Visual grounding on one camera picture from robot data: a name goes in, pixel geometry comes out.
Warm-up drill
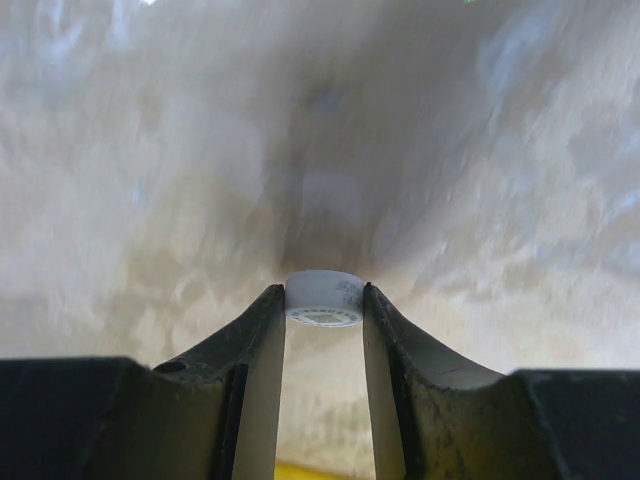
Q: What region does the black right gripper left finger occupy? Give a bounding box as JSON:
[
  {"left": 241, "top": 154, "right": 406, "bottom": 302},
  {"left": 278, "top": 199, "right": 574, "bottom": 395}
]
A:
[{"left": 1, "top": 285, "right": 286, "bottom": 479}]

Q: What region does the yellow plastic basket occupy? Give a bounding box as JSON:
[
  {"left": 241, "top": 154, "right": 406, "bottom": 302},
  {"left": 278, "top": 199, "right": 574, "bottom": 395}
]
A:
[{"left": 274, "top": 461, "right": 376, "bottom": 480}]

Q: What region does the small white bottle cap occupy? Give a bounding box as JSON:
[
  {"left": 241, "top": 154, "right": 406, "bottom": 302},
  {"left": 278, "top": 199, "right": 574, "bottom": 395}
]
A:
[{"left": 285, "top": 270, "right": 365, "bottom": 328}]

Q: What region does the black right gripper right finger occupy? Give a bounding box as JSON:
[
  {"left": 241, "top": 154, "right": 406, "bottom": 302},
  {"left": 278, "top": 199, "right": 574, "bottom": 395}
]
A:
[{"left": 363, "top": 285, "right": 639, "bottom": 479}]

